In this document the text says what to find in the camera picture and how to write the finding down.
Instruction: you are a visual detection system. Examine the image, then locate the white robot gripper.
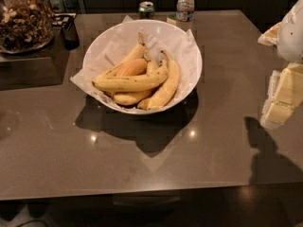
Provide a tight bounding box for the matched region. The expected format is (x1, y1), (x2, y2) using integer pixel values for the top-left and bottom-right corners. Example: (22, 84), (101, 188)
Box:
(258, 0), (303, 130)

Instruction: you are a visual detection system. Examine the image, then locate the right curved yellow banana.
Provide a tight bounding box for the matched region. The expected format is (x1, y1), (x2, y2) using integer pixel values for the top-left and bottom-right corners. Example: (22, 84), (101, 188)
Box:
(137, 50), (180, 111)

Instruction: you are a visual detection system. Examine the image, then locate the orange-tinted banana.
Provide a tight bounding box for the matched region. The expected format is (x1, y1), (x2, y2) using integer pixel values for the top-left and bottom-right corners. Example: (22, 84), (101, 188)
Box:
(116, 59), (147, 77)

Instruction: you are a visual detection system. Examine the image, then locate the white bowl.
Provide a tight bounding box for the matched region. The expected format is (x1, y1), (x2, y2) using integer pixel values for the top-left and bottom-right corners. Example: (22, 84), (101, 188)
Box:
(81, 19), (204, 115)

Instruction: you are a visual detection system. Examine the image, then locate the back yellow banana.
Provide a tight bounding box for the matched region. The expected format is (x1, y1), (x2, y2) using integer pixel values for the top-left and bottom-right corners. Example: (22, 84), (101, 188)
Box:
(97, 32), (145, 79)

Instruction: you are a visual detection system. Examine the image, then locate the bottom short yellow banana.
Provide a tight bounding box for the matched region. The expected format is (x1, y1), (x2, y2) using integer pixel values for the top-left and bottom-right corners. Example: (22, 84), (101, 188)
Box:
(113, 90), (152, 106)

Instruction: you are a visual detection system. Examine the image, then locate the front long yellow banana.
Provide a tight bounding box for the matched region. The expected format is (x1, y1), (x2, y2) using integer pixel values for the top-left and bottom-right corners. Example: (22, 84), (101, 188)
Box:
(92, 65), (169, 92)

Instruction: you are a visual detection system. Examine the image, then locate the white paper bowl liner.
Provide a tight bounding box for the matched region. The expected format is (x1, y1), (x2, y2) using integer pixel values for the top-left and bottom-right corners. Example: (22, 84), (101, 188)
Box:
(69, 15), (199, 114)

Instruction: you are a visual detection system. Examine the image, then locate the clear plastic water bottle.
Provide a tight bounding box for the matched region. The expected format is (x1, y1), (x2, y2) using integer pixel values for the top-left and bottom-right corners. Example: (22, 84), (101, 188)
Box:
(176, 0), (195, 31)

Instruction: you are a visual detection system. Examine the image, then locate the green soda can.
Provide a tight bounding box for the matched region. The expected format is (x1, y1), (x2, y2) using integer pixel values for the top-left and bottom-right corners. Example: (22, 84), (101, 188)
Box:
(138, 1), (154, 19)

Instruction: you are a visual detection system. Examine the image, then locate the dark raised counter tray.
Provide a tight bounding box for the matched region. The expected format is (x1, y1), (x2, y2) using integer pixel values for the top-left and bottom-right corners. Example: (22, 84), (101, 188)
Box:
(0, 27), (69, 91)

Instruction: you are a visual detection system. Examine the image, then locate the glass jar of nuts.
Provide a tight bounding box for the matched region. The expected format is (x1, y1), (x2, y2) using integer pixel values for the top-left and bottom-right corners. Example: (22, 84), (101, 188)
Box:
(0, 0), (54, 54)

